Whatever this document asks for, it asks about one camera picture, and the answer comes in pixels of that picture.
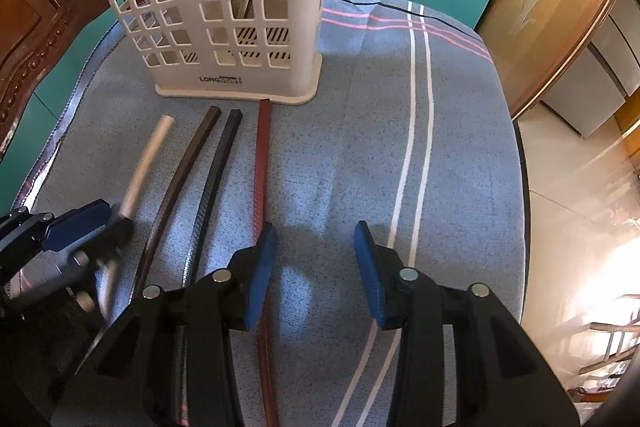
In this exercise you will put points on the dark brown chopstick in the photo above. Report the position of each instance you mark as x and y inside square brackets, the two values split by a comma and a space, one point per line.
[190, 152]

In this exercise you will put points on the red chopstick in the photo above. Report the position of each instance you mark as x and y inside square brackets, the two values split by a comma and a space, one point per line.
[262, 157]

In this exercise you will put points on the white chopstick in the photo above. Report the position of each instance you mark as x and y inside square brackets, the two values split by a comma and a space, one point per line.
[150, 147]

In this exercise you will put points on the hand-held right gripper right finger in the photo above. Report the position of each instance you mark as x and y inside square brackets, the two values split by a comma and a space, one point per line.
[372, 272]

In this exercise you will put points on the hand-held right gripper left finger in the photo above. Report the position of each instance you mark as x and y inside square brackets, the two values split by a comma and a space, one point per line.
[260, 267]

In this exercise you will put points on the white plastic utensil holder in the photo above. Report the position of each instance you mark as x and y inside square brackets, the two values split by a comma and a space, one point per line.
[235, 93]

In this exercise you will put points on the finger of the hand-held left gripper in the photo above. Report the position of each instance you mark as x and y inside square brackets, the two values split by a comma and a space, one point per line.
[116, 233]
[80, 223]

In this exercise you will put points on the black chopstick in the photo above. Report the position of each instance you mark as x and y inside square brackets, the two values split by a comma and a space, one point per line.
[220, 157]

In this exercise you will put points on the silver refrigerator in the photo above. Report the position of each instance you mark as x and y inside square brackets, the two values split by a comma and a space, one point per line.
[600, 57]

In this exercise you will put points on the carved wooden chair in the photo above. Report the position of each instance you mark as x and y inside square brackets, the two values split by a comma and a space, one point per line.
[30, 32]

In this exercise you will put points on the blue striped towel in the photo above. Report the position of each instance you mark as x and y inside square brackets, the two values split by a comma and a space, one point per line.
[350, 132]

